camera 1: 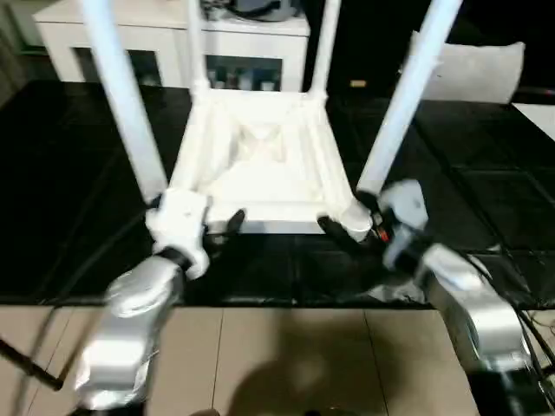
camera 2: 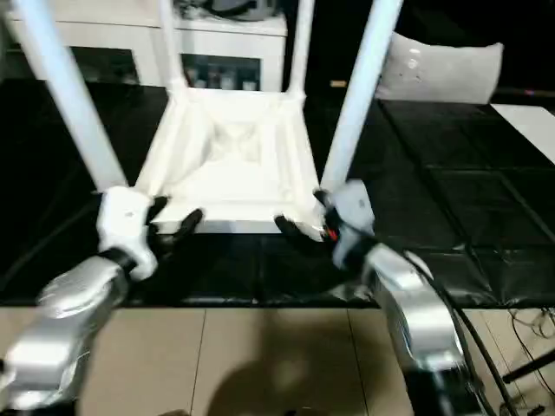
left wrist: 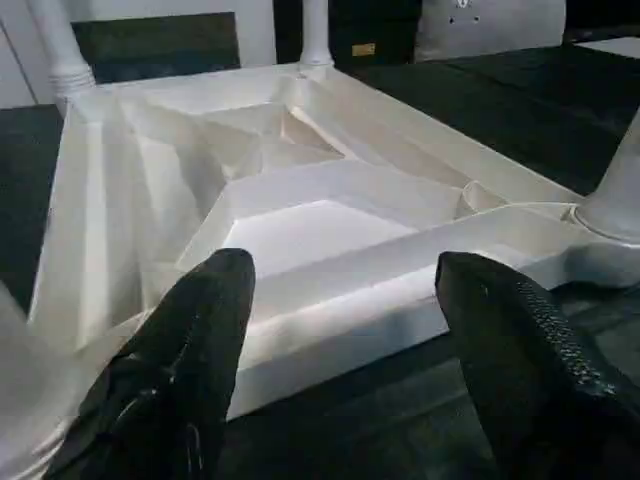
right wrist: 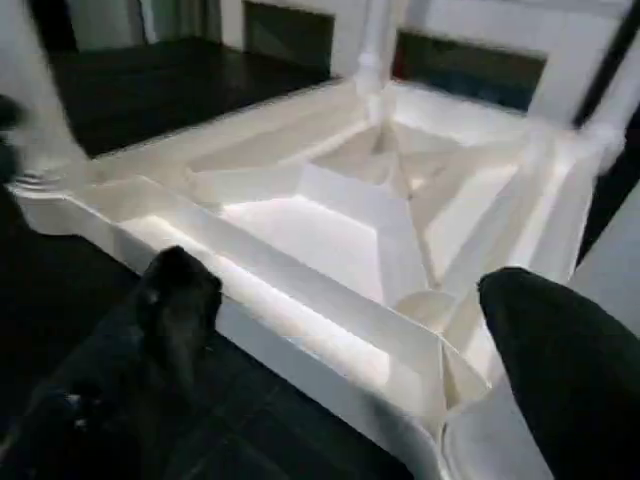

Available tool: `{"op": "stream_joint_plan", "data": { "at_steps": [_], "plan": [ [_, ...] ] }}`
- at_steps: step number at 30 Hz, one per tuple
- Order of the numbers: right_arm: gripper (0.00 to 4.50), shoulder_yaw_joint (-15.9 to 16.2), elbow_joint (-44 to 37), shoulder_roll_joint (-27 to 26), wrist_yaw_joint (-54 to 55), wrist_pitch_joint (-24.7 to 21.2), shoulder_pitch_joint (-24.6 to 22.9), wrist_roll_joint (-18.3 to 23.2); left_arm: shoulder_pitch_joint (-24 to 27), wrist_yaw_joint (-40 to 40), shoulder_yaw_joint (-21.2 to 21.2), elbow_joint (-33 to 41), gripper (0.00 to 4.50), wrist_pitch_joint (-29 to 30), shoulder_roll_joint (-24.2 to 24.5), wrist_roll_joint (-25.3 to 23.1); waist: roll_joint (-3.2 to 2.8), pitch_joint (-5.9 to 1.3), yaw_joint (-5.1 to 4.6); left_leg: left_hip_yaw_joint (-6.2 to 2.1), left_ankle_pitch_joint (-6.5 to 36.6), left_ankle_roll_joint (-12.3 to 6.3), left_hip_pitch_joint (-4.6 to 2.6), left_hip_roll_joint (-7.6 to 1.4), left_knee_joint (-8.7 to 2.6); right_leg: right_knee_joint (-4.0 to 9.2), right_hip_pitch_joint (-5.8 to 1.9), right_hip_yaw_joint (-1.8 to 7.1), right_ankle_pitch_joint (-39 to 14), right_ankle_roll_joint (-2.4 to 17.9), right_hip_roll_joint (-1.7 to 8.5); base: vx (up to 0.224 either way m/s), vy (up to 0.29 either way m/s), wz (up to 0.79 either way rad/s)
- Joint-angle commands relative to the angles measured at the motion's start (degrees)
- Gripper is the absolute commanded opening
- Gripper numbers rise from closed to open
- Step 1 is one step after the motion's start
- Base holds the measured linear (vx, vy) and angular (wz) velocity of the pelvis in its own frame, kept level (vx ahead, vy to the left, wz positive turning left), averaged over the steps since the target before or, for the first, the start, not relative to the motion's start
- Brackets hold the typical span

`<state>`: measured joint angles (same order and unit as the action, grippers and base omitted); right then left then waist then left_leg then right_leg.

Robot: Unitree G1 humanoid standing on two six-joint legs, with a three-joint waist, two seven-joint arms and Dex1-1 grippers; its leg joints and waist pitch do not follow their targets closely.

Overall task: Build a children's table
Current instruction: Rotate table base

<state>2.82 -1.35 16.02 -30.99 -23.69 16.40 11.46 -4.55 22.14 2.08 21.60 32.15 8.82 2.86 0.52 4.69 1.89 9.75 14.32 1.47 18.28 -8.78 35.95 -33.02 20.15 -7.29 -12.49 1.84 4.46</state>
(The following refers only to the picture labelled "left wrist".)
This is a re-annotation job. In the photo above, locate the light grey cushion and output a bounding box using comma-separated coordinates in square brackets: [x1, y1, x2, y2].
[415, 0, 567, 63]

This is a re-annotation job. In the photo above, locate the white plastic table top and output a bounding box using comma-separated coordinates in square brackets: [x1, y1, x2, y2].
[30, 62, 640, 421]

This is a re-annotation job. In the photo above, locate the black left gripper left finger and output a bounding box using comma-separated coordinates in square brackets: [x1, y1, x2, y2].
[45, 248, 256, 480]

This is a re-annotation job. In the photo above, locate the black table mat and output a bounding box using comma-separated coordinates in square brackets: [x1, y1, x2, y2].
[0, 45, 640, 480]

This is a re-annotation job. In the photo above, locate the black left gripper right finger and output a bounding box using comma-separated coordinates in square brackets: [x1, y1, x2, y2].
[435, 250, 640, 480]

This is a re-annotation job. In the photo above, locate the black tall cabinet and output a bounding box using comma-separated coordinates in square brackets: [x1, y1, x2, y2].
[275, 0, 421, 69]

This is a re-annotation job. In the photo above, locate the white flat sheet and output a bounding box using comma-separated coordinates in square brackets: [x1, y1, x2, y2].
[578, 38, 640, 59]

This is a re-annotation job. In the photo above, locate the white plastic table leg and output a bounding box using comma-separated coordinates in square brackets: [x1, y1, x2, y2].
[28, 0, 96, 101]
[0, 285, 86, 480]
[300, 0, 336, 71]
[575, 110, 640, 246]

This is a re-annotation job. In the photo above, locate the white glass-door cabinet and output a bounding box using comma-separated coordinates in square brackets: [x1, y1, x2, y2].
[0, 0, 279, 109]

